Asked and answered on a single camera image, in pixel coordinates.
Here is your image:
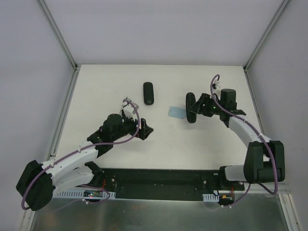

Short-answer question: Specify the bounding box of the black glasses case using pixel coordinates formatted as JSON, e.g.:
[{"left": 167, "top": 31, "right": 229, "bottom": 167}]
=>
[
  {"left": 143, "top": 82, "right": 154, "bottom": 105},
  {"left": 185, "top": 92, "right": 196, "bottom": 124}
]

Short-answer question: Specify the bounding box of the light blue cloth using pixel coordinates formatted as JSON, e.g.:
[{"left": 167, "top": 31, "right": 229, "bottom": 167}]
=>
[{"left": 168, "top": 106, "right": 186, "bottom": 119}]

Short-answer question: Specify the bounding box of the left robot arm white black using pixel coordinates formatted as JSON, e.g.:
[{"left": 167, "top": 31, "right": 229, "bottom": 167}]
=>
[{"left": 16, "top": 114, "right": 153, "bottom": 211}]

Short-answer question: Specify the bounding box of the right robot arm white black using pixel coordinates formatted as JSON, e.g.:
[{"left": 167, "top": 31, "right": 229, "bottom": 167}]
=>
[{"left": 185, "top": 89, "right": 285, "bottom": 190}]

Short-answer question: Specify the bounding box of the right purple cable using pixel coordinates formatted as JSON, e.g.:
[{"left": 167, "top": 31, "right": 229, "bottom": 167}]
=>
[{"left": 210, "top": 74, "right": 280, "bottom": 195}]

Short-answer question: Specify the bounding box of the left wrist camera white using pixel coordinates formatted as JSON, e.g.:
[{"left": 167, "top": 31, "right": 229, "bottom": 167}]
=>
[{"left": 119, "top": 98, "right": 139, "bottom": 121}]

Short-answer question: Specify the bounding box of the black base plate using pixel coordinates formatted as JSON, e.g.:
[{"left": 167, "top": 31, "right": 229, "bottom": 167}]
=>
[{"left": 45, "top": 162, "right": 251, "bottom": 200}]

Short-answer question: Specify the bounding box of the left white cable duct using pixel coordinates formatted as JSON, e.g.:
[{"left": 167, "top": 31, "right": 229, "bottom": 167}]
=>
[{"left": 54, "top": 189, "right": 116, "bottom": 200}]

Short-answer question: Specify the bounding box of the white cable duct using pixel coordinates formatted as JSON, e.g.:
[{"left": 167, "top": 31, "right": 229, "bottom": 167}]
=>
[
  {"left": 54, "top": 189, "right": 116, "bottom": 200},
  {"left": 202, "top": 194, "right": 219, "bottom": 203}
]

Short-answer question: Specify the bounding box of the aluminium front rail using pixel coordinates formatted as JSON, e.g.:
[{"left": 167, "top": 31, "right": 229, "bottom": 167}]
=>
[{"left": 30, "top": 168, "right": 292, "bottom": 193}]

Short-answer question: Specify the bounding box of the right white cable duct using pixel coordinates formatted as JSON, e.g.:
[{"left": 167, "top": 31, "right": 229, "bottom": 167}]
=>
[{"left": 202, "top": 194, "right": 219, "bottom": 203}]

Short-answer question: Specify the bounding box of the right aluminium frame post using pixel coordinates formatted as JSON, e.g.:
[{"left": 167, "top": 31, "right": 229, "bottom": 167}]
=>
[{"left": 243, "top": 0, "right": 292, "bottom": 73}]

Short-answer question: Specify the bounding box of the aluminium frame post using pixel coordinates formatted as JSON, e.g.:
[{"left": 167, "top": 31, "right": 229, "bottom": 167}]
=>
[
  {"left": 243, "top": 0, "right": 292, "bottom": 73},
  {"left": 36, "top": 0, "right": 78, "bottom": 70}
]

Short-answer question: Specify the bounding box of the left aluminium frame post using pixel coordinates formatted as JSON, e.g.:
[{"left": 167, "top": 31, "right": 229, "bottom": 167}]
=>
[{"left": 36, "top": 0, "right": 78, "bottom": 70}]

